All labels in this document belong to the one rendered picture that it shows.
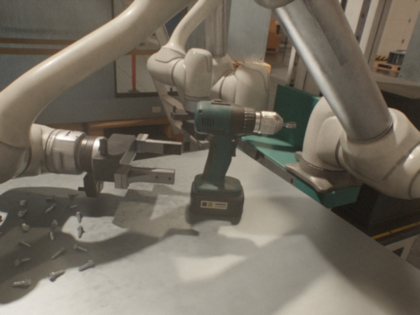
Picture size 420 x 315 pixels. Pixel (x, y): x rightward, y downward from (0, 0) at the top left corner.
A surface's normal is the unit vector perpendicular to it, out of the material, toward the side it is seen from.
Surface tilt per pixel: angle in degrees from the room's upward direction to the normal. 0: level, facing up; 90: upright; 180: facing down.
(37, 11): 90
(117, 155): 0
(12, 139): 68
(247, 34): 90
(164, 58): 59
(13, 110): 76
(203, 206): 90
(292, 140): 90
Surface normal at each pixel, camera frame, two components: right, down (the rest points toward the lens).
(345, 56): 0.25, 0.52
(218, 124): -0.02, 0.43
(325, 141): -0.91, 0.11
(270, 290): 0.08, -0.90
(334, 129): -0.82, -0.08
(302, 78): 0.43, 0.41
